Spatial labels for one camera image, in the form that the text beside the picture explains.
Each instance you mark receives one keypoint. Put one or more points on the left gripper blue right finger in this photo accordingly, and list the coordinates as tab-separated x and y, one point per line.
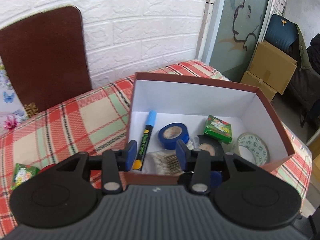
198	162

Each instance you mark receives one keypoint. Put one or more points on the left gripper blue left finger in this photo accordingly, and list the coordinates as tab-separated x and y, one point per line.
113	162

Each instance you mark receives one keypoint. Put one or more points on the blue marker pen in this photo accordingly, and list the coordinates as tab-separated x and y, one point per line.
150	122

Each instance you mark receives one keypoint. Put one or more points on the green small packet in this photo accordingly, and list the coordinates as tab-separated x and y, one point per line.
218	129
23	173

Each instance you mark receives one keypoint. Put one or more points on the black tape roll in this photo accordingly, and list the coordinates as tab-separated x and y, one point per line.
206	143

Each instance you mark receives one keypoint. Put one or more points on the blue tape roll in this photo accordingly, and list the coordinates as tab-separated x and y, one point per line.
170	134

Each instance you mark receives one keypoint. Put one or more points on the clear patterned tape roll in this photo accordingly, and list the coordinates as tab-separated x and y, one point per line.
252	148

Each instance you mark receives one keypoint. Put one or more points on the red flat object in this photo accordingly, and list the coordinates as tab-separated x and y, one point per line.
46	168

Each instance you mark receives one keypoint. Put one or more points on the lower cardboard box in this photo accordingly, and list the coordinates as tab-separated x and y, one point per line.
250	79

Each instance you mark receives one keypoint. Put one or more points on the cardboard box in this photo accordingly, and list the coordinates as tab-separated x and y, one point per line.
250	79
272	66

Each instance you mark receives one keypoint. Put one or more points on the floral white pillow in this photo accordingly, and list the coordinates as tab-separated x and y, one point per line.
12	111

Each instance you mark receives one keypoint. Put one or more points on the upper cardboard box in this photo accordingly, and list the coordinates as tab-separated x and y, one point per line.
272	66

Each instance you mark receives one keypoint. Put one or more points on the dark green jacket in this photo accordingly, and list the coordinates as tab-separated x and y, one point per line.
304	84

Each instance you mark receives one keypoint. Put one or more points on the dark brown wooden headboard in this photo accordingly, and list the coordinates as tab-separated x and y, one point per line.
45	59

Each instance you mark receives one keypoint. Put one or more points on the blue chair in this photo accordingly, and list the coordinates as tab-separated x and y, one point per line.
283	34

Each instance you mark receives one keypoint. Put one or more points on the glass door with cat drawing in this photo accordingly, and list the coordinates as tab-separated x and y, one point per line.
233	33

